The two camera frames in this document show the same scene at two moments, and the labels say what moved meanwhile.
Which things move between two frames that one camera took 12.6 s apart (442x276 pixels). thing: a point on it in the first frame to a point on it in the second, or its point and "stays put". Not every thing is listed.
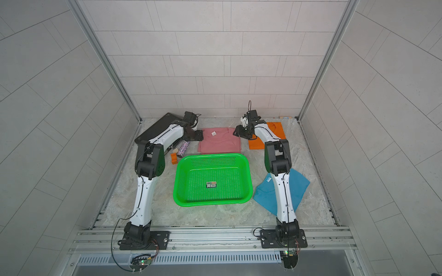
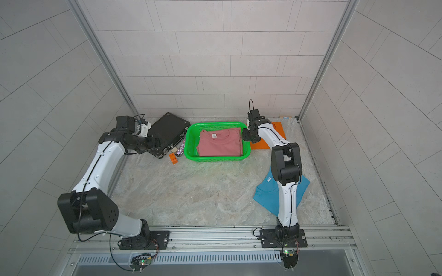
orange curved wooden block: x=174 y=158 stays put
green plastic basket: x=204 y=179 to x=192 y=140
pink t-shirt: x=218 y=141 stays put
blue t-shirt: x=264 y=192 stays put
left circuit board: x=140 y=262 stays put
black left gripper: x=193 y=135 to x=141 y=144
